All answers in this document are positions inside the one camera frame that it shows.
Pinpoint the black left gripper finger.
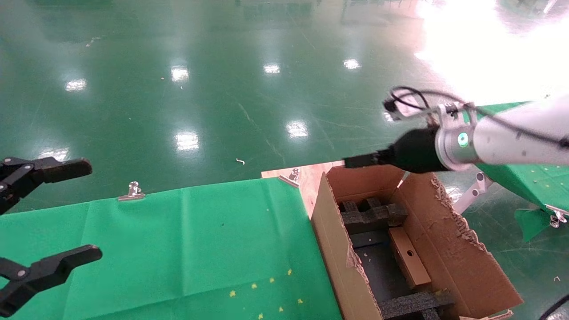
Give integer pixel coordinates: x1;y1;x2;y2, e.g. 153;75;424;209
0;244;103;317
0;157;93;215

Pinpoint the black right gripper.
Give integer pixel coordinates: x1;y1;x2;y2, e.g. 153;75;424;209
343;126;449;174

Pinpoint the small brown cardboard box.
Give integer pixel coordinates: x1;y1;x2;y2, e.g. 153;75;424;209
388;227;433;288

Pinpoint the large open brown carton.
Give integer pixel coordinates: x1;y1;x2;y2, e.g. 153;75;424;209
310;164;524;320

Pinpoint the black foam insert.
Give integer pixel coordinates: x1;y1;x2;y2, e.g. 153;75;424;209
379;289;455;320
339;198;409;236

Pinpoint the silver binder clip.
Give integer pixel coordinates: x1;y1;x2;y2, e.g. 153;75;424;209
547;205;569;229
118;181;146;201
278;168;301;188

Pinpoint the large green table cloth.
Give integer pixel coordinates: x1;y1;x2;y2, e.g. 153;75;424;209
0;177;343;320

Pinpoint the black camera cable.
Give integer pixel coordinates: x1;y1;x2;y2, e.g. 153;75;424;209
385;86;569;149

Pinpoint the thin black hanging cable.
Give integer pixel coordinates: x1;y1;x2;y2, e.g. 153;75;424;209
539;295;569;320

